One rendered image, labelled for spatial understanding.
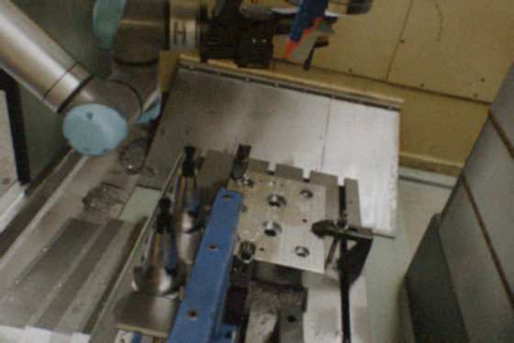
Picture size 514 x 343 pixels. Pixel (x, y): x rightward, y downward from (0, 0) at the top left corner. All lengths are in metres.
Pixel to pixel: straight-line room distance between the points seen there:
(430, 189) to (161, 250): 1.68
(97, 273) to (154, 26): 0.69
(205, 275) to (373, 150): 1.35
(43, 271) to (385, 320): 0.90
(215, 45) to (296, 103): 1.16
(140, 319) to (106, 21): 0.43
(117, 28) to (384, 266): 1.13
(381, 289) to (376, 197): 0.38
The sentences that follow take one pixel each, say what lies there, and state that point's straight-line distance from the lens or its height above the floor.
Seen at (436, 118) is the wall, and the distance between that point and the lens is 2.07.
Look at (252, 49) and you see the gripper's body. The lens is 0.79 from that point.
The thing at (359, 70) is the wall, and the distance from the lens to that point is 1.94.
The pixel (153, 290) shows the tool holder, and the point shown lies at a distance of 0.58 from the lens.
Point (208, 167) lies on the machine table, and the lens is 1.34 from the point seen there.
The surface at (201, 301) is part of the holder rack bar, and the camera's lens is 0.57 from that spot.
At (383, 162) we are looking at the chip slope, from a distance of 1.86.
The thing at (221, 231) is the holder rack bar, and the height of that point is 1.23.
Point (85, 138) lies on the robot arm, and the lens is 0.70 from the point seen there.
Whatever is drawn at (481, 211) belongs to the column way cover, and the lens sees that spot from 1.13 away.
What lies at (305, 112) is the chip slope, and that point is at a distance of 1.91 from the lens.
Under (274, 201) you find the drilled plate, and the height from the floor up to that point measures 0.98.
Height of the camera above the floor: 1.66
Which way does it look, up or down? 34 degrees down
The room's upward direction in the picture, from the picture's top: 11 degrees clockwise
